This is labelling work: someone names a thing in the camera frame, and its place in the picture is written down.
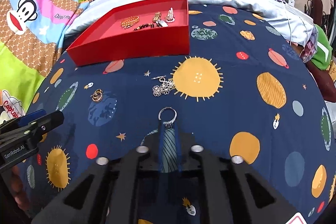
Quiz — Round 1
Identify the gold chain bracelet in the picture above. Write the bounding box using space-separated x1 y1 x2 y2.
120 15 139 29

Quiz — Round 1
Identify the green cloth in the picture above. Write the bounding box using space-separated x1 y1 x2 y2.
310 24 334 70

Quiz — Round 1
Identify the silver flower bracelet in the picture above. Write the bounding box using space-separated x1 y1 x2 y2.
151 74 176 97

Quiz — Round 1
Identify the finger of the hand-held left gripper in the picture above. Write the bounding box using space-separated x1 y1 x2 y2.
0 109 45 132
0 111 65 144

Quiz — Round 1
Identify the patterned purple cloth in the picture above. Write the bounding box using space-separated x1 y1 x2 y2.
301 29 320 62

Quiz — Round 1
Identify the dark bead bracelet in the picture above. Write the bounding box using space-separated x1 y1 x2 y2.
132 23 155 31

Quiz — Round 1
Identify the red cardboard box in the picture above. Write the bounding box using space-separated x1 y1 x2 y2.
66 0 190 67

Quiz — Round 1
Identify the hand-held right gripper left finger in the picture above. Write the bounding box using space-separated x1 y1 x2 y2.
31 121 165 224

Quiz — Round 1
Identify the person's left hand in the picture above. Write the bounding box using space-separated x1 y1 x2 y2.
8 165 33 215

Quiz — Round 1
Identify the gold ring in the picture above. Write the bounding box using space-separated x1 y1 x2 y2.
90 89 104 103

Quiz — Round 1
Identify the silver ring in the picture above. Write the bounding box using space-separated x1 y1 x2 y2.
158 107 178 128

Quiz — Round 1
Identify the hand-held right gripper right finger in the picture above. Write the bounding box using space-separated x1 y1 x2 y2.
173 126 303 224

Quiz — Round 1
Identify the white pearl bracelet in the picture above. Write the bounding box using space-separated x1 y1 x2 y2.
164 6 176 24

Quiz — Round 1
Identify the dark red chair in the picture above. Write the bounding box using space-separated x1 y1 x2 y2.
304 0 336 104

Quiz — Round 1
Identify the colourful monkey print blanket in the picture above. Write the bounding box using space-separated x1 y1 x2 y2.
0 0 93 123

